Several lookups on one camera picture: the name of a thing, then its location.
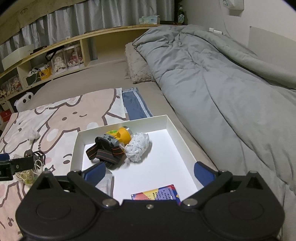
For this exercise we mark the cartoon bear print blanket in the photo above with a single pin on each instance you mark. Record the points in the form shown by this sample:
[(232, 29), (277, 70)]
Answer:
[(59, 123)]

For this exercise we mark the black box with cables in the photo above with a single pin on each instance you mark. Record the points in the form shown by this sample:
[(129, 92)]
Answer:
[(33, 78)]

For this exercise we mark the beige fluffy pillow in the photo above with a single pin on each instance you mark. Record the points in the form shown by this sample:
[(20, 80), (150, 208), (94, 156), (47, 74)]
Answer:
[(138, 69)]

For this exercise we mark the wooden headboard shelf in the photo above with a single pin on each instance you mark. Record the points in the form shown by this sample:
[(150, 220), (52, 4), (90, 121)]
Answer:
[(97, 47)]

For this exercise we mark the red box on low shelf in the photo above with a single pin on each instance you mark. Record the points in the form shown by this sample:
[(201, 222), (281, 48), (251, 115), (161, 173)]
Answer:
[(5, 115)]

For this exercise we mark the grey curtain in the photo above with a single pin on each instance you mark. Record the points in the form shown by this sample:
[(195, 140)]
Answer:
[(84, 17)]

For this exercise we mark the plastic bag of beige cord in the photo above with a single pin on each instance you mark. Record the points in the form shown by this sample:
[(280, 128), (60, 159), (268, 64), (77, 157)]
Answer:
[(29, 176)]

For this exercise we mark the white long box on shelf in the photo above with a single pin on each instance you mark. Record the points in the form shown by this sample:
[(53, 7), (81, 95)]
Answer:
[(17, 55)]

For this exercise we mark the yellow cup on shelf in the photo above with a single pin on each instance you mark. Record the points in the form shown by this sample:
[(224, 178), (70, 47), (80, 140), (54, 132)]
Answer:
[(45, 72)]

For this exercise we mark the white crumpled tissue ball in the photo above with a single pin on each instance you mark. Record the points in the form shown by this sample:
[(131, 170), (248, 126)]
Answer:
[(32, 134)]

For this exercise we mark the grey wet wipes packet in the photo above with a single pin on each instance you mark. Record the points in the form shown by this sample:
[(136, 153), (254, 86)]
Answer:
[(106, 185)]

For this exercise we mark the grey quilted duvet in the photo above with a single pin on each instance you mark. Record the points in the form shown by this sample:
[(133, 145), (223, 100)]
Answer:
[(240, 109)]

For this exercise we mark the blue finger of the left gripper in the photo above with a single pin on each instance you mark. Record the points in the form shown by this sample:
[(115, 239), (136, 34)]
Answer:
[(18, 164)]

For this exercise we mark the yellow headlamp with strap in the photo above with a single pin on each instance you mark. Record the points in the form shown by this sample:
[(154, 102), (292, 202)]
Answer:
[(107, 147)]

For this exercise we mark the tissue box on shelf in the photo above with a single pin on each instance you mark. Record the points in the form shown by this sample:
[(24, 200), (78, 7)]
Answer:
[(146, 20)]

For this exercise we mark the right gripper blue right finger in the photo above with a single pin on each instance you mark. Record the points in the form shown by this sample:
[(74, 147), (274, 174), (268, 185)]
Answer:
[(214, 183)]

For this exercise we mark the blue striped cloth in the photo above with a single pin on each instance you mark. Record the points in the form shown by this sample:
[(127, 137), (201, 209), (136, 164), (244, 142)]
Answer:
[(135, 105)]

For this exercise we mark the green glass bottle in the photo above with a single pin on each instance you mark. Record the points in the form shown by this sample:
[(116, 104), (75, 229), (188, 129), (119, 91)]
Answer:
[(180, 15)]

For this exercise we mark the colourful dotted card pack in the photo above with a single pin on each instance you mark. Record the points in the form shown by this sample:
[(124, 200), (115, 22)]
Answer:
[(168, 192)]

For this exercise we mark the doll in clear case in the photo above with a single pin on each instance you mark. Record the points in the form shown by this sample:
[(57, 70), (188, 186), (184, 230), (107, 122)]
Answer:
[(57, 61), (73, 56)]

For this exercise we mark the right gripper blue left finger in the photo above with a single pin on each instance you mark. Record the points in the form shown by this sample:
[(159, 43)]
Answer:
[(85, 181)]

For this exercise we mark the white shallow cardboard box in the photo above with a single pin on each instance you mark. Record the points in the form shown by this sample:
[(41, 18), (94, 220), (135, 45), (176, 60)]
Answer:
[(157, 156)]

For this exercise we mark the white small heater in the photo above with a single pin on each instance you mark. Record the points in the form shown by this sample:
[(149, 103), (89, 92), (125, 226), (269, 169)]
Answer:
[(22, 102)]

